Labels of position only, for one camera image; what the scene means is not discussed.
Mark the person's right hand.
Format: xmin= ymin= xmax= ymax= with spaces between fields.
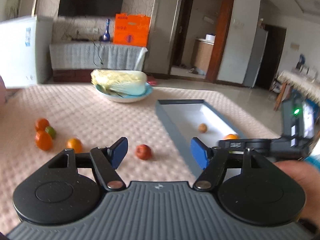
xmin=274 ymin=160 xmax=320 ymax=219

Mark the orange tangerine with stem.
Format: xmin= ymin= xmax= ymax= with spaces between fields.
xmin=35 ymin=130 xmax=53 ymax=151

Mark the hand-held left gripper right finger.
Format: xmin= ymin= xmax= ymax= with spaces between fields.
xmin=190 ymin=137 xmax=275 ymax=190

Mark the light blue bowl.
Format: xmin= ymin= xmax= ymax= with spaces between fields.
xmin=95 ymin=82 xmax=153 ymax=103

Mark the cloth-covered television cabinet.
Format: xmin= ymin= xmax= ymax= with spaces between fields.
xmin=49 ymin=40 xmax=148 ymax=83

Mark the wooden cabinet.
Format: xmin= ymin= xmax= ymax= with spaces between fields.
xmin=191 ymin=39 xmax=215 ymax=74

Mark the red apple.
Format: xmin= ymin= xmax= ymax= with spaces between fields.
xmin=135 ymin=144 xmax=152 ymax=160

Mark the black cable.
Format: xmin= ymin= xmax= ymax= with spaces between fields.
xmin=91 ymin=40 xmax=104 ymax=65

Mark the blue glass vase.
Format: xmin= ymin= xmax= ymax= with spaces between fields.
xmin=100 ymin=19 xmax=112 ymax=42

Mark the dark wooden door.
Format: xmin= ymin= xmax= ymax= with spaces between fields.
xmin=172 ymin=0 xmax=195 ymax=65

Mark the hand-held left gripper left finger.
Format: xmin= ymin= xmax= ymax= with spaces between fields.
xmin=47 ymin=137 xmax=129 ymax=190

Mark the white chest freezer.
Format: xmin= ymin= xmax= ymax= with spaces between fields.
xmin=0 ymin=15 xmax=54 ymax=89

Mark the grey refrigerator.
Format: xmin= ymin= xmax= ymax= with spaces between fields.
xmin=244 ymin=27 xmax=269 ymax=88

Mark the orange gift box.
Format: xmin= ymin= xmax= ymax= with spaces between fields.
xmin=113 ymin=13 xmax=151 ymax=47

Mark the pale curtain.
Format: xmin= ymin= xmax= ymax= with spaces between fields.
xmin=5 ymin=0 xmax=22 ymax=20

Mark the grey cardboard box tray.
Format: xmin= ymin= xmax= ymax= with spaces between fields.
xmin=155 ymin=99 xmax=247 ymax=177

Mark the reddish tangerine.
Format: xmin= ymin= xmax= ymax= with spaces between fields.
xmin=34 ymin=118 xmax=50 ymax=131

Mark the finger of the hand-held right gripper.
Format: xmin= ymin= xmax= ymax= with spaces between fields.
xmin=218 ymin=138 xmax=274 ymax=153

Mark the napa cabbage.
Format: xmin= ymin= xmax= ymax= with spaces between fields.
xmin=90 ymin=69 xmax=148 ymax=96

